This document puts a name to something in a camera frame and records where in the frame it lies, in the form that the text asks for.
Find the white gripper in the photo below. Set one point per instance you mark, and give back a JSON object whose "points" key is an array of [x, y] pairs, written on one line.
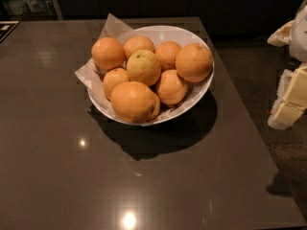
{"points": [[299, 37]]}

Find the large orange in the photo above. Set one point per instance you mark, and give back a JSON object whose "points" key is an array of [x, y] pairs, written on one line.
{"points": [[134, 102], [194, 62]]}

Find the white bowl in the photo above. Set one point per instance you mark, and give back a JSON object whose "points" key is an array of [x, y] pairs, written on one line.
{"points": [[157, 35]]}

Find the orange at front right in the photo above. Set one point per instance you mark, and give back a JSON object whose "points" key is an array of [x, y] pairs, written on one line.
{"points": [[171, 88]]}

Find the orange at back right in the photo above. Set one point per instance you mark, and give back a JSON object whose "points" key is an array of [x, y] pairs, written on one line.
{"points": [[166, 53]]}

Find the yellowish orange in centre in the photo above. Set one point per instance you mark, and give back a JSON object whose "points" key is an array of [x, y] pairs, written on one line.
{"points": [[144, 66]]}

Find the orange at back middle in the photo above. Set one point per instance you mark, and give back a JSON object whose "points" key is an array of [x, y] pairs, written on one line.
{"points": [[137, 43]]}

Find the small orange at left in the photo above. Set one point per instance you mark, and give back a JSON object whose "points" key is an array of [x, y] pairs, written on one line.
{"points": [[113, 78]]}

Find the orange at back left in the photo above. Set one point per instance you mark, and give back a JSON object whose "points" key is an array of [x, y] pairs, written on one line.
{"points": [[108, 53]]}

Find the white paper liner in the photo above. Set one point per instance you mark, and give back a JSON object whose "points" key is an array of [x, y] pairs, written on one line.
{"points": [[112, 23]]}

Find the glass cabinet with jars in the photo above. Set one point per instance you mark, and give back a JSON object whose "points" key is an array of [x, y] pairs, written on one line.
{"points": [[30, 10]]}

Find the black mat at table corner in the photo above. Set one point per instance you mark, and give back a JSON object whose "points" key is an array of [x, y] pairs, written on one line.
{"points": [[6, 27]]}

